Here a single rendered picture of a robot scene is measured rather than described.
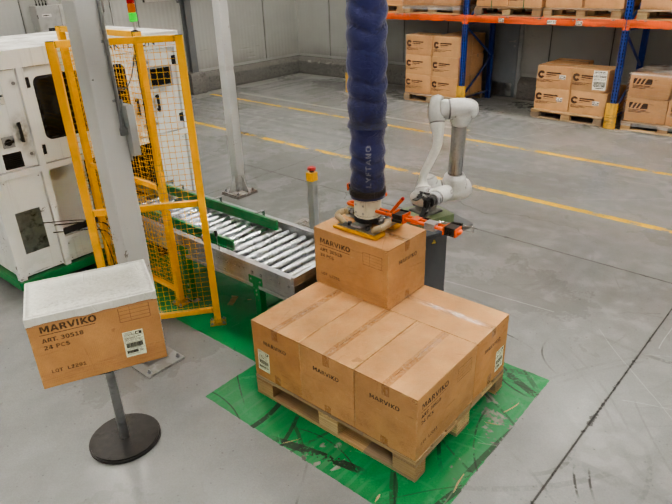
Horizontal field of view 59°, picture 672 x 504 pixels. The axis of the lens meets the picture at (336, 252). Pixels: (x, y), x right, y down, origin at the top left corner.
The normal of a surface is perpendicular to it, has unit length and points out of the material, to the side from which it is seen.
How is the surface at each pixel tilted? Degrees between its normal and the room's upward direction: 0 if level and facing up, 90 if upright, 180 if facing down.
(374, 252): 90
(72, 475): 0
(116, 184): 90
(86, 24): 90
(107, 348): 90
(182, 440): 0
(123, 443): 0
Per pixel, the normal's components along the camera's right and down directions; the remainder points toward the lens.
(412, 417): -0.65, 0.35
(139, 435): -0.03, -0.90
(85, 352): 0.42, 0.39
